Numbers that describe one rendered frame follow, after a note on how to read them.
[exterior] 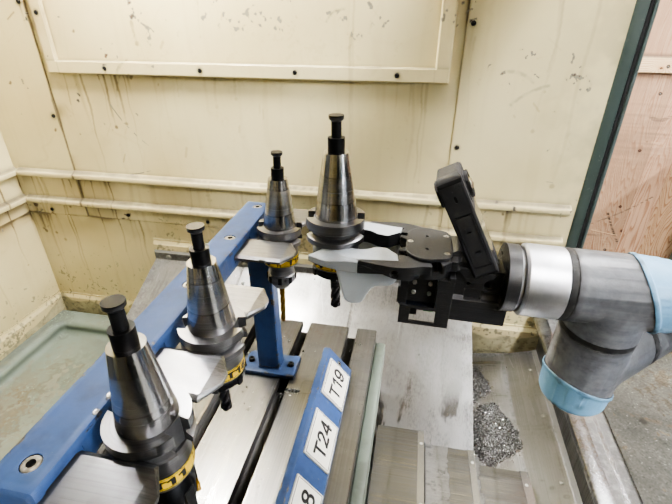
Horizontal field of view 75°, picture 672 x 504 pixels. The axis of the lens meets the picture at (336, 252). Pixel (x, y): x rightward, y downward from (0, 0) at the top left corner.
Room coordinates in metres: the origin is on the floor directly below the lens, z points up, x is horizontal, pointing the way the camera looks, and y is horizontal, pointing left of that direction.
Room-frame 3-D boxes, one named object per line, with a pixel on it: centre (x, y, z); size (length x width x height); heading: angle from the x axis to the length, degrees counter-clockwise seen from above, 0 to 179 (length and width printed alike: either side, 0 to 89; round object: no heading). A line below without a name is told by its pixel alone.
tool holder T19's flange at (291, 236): (0.55, 0.08, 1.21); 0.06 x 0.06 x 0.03
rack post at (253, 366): (0.61, 0.12, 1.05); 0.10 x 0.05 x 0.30; 79
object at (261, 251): (0.49, 0.09, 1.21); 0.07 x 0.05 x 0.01; 79
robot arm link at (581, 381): (0.38, -0.29, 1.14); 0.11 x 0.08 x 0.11; 120
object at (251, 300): (0.38, 0.11, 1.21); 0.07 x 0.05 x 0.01; 79
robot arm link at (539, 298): (0.38, -0.21, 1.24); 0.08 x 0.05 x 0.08; 169
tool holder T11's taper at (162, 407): (0.22, 0.14, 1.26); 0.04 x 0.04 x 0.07
